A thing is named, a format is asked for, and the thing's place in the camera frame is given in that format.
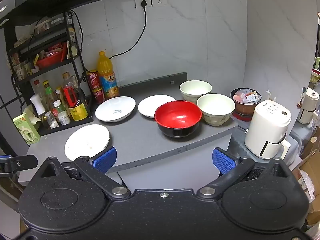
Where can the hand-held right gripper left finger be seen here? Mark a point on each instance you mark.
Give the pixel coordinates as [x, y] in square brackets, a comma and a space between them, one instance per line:
[106, 159]

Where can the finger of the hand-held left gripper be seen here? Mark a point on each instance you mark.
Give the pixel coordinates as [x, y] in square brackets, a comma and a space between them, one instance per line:
[20, 163]

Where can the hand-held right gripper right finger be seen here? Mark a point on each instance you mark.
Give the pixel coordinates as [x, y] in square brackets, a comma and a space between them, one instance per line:
[222, 162]

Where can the white plate faint marks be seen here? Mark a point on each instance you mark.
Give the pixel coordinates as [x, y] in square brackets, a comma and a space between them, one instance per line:
[85, 137]

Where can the deep white plate fish print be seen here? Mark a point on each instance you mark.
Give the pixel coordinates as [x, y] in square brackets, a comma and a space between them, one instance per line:
[112, 105]

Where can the green paper box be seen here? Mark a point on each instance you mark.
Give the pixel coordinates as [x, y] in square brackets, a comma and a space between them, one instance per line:
[25, 130]

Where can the clear jar white powder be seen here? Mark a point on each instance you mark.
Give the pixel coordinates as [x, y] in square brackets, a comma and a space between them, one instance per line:
[51, 122]

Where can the black metal kitchen rack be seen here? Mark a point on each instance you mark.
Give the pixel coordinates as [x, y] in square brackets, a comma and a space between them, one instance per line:
[57, 128]

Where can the white air fryer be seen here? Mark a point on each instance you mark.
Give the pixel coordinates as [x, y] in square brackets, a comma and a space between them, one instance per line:
[265, 130]

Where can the brown bowl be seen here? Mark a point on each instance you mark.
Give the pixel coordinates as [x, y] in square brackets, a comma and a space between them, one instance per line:
[243, 110]

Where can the yellow label oil bottle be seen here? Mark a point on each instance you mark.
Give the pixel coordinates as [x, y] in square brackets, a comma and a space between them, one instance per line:
[77, 111]

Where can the white ceramic bowl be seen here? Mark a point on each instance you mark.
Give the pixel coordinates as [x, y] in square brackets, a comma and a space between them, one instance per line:
[195, 88]
[215, 106]

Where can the white cap seasoning bottle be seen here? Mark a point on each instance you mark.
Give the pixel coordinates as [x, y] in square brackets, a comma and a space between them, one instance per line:
[64, 118]

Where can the white top oil bottle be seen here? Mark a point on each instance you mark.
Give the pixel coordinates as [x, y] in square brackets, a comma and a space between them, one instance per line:
[38, 103]

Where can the red drink can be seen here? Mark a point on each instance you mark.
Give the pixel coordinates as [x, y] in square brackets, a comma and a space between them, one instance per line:
[98, 95]
[92, 78]

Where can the red label sauce jar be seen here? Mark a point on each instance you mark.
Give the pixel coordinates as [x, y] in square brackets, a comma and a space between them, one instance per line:
[58, 107]

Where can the red and black bowl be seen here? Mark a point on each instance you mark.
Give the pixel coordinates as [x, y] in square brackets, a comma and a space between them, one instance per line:
[175, 112]

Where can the flat white plate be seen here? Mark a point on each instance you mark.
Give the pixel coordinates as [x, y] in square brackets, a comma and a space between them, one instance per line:
[150, 105]

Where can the bag of sauce packets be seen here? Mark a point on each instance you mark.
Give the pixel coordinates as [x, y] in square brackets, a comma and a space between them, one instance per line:
[246, 96]

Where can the yellow cap sauce bottle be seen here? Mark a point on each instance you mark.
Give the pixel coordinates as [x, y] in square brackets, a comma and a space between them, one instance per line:
[50, 93]

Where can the orange juice bottle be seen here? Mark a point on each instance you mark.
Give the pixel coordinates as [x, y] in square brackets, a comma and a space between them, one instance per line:
[107, 80]

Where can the cardboard box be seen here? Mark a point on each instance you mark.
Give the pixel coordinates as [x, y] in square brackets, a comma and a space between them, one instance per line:
[308, 170]

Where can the white small appliance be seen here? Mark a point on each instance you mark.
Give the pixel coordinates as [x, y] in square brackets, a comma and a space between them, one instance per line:
[308, 105]

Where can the red plastic basket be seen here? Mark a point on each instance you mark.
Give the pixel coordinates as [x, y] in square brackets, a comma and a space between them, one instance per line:
[50, 60]

